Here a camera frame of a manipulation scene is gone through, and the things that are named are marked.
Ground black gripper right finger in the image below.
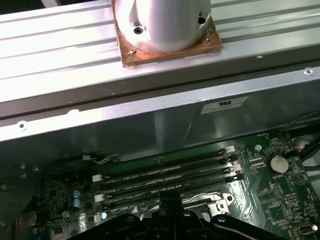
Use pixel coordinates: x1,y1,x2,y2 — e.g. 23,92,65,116
171,188,278,240

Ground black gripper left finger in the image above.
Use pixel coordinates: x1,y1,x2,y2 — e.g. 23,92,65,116
99,188,173,240

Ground metal wire locking lever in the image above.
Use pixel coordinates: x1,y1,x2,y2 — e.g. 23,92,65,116
181,191,228,202

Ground RAM slot white clips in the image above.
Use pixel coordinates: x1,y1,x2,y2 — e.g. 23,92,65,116
93,163,244,203
91,146,236,183

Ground green motherboard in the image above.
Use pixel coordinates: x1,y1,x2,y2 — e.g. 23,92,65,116
14,136,320,240

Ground black PC case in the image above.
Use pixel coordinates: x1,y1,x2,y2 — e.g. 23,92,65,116
0,51,320,240

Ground silver coin battery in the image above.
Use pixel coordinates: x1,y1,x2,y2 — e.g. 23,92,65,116
267,154,289,174

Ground silver internal USB port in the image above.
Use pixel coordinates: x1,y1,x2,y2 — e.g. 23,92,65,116
296,224,314,236

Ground white case label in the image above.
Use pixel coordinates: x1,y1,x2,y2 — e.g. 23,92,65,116
200,95,249,115

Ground fan cable white connector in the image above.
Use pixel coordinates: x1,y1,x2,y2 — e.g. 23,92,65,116
46,153,120,167

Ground thin black wire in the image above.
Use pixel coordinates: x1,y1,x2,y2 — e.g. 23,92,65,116
276,111,320,142

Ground black cable red connector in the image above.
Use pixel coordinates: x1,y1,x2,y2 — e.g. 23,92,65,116
292,146,320,163

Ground square brown base plate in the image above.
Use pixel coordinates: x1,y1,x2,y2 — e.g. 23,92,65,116
112,0,224,69

